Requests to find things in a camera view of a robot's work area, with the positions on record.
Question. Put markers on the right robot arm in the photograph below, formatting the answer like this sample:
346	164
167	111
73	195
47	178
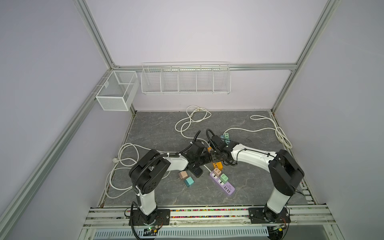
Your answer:
286	174

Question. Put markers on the pink plug adapter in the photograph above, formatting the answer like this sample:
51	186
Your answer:
183	175

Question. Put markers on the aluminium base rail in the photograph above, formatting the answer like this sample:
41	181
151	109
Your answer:
213	222

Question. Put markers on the orange power strip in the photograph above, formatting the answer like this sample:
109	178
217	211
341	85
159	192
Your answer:
216	163

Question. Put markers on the pink adapter on purple strip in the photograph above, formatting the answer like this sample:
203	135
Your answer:
217	171

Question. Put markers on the teal plug adapter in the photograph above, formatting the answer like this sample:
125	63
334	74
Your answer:
189	181

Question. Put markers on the white mesh box basket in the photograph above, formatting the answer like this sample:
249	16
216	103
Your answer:
118	91

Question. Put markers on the purple power strip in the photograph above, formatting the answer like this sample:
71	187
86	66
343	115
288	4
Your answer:
227	187

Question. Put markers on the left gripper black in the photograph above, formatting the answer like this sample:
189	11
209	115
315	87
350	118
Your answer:
208	160

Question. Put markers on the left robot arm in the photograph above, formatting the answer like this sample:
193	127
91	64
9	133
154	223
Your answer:
148	172

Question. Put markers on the black power strip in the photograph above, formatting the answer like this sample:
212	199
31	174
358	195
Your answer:
197	172

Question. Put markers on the green adapter on purple strip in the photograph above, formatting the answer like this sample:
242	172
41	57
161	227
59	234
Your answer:
223	178

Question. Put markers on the white wire rack basket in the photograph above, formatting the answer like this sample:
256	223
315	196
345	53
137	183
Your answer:
187	78

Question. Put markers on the teal power strip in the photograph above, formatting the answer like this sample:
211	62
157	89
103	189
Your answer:
223	138

